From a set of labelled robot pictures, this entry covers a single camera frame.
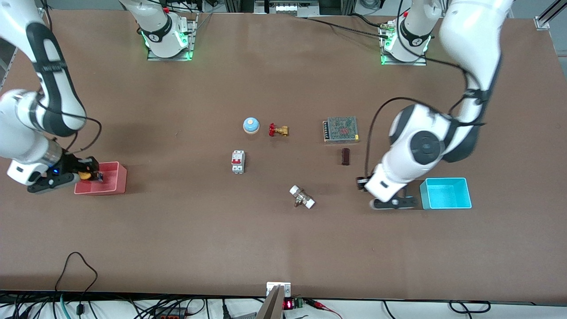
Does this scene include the grey metal bar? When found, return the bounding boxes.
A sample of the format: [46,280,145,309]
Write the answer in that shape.
[256,286,285,319]

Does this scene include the black cable on table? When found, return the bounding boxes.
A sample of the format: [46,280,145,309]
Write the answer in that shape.
[306,17,393,34]

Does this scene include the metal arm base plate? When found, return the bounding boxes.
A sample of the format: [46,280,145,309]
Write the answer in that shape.
[147,12,198,62]
[380,21,427,66]

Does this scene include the black looped cable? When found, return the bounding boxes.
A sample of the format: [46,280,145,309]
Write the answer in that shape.
[54,252,99,316]

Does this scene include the metal mesh power supply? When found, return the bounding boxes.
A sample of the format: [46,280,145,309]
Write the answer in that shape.
[322,116,360,144]

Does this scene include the metal rack device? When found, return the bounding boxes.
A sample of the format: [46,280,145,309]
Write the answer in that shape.
[254,0,320,15]

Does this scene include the pink plastic bin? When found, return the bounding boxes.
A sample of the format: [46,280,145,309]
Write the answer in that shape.
[74,162,128,195]

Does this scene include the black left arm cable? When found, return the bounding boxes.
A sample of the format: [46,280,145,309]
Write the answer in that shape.
[364,0,490,179]

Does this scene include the cyan plastic bin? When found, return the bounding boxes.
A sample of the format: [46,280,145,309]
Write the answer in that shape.
[419,177,473,210]

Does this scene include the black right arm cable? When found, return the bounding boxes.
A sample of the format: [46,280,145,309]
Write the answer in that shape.
[38,101,103,155]

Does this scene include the red clip lead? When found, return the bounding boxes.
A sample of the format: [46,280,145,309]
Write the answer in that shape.
[306,300,344,319]

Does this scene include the white camera bracket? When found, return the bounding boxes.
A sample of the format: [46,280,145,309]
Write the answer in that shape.
[266,282,292,298]

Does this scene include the black power strip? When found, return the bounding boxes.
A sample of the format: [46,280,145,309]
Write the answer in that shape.
[153,307,189,319]

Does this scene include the white capped metal fitting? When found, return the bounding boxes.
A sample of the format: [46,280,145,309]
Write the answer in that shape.
[289,185,316,209]

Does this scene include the aluminium frame profile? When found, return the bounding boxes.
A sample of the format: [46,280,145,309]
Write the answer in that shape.
[534,0,567,31]

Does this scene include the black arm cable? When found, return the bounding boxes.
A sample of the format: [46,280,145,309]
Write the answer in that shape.
[38,101,103,155]
[364,0,490,179]

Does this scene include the black coiled cable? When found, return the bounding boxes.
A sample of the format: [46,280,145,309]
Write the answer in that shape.
[449,300,492,315]

